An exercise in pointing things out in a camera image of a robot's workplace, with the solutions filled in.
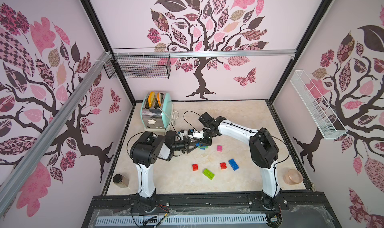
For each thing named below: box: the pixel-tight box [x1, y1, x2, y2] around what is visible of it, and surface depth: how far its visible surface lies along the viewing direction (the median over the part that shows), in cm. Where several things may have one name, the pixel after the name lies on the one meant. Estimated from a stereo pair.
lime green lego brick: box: [202, 168, 215, 180], surface depth 85 cm
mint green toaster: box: [140, 91, 172, 132], surface depth 97 cm
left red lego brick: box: [192, 164, 199, 171], surface depth 87 cm
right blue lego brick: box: [228, 158, 240, 172], surface depth 87 cm
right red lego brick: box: [220, 162, 227, 170], surface depth 87 cm
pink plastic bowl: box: [282, 169, 304, 185], surface depth 80 cm
